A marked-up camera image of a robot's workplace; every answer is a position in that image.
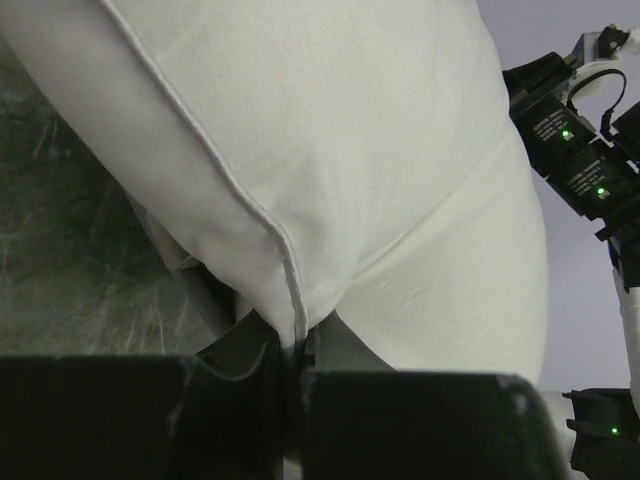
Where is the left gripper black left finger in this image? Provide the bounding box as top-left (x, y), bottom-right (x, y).
top-left (1, 315), bottom-right (281, 479)

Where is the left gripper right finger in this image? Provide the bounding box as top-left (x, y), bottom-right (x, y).
top-left (301, 325), bottom-right (569, 479)

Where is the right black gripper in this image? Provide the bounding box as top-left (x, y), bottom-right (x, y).
top-left (503, 52), bottom-right (639, 240)

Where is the white pillow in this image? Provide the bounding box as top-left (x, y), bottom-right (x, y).
top-left (1, 1), bottom-right (548, 382)

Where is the grey satin pillowcase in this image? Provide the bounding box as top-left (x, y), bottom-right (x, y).
top-left (127, 196), bottom-right (392, 371)

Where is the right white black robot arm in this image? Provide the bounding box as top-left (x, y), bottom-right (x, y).
top-left (503, 53), bottom-right (639, 479)

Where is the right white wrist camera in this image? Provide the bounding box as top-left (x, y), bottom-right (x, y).
top-left (564, 24), bottom-right (639, 98)

